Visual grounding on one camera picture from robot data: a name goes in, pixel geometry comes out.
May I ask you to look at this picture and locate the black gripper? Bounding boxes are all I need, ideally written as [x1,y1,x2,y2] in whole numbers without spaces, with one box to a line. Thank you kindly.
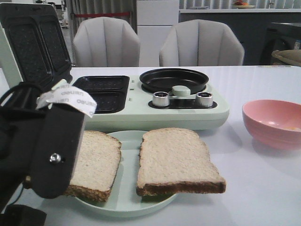
[0,82,85,210]

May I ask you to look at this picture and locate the bread slice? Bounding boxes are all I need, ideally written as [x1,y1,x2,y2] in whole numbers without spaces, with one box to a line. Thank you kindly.
[136,128,226,196]
[24,130,122,202]

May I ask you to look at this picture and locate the breakfast maker hinged lid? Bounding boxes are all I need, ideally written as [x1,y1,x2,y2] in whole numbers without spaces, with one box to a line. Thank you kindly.
[0,2,72,90]

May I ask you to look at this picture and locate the pink plastic bowl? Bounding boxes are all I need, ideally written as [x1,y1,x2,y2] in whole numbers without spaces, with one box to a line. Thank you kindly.
[242,99,301,150]

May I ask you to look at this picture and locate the mint green round plate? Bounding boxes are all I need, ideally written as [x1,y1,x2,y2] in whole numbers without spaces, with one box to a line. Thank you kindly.
[76,130,178,218]

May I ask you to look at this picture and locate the left beige upholstered chair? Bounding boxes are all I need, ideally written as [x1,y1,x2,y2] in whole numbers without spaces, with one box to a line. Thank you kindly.
[73,17,140,67]

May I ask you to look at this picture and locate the beige upholstered chair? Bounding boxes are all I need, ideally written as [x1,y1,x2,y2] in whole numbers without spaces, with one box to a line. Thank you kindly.
[73,17,140,67]
[159,19,245,67]

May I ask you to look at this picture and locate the left silver control knob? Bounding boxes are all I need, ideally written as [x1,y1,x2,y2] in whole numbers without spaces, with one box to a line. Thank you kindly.
[152,91,169,107]

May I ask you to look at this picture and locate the silver control knob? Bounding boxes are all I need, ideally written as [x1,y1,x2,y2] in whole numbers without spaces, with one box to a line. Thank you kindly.
[195,92,213,107]
[152,91,169,107]

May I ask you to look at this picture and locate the black round frying pan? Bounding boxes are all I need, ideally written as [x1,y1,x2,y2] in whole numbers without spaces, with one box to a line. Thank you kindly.
[139,68,209,94]

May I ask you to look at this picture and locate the red barrier belt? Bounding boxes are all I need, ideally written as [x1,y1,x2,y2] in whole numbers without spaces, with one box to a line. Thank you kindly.
[74,12,131,18]

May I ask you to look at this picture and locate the white refrigerator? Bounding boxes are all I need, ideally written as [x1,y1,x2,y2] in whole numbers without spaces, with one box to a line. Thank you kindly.
[136,0,179,67]

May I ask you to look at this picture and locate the right silver control knob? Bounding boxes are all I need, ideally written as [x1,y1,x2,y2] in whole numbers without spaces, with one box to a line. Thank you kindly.
[195,92,213,107]

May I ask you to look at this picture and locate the right beige upholstered chair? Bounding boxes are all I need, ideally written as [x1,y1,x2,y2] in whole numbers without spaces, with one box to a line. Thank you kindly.
[159,19,245,67]

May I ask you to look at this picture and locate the dark kitchen counter cabinet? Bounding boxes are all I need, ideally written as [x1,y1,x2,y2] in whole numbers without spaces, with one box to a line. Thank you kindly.
[178,8,301,66]

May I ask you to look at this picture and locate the fruit plate on counter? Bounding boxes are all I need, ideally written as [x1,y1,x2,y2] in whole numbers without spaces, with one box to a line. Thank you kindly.
[232,0,255,9]

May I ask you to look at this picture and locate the dark washing machine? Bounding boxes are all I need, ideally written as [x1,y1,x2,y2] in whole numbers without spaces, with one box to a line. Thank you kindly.
[260,23,301,65]

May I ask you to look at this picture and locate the olive cushion seat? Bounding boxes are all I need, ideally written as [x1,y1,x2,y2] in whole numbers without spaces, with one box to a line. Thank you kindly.
[271,49,301,66]

